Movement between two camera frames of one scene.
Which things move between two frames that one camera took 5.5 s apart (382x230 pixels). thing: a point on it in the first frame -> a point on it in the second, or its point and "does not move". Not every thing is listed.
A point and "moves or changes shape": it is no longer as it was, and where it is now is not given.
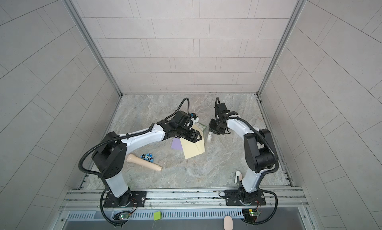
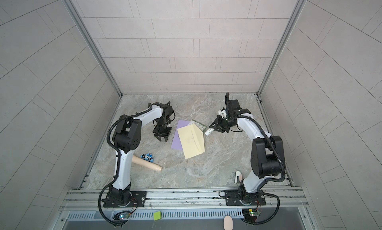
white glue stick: (209, 136) moves or changes shape
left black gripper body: (183, 132) -> (162, 129)
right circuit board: (250, 214) does not move
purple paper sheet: (176, 144) does not move
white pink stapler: (238, 176) does not move
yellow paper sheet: (190, 149) does not move
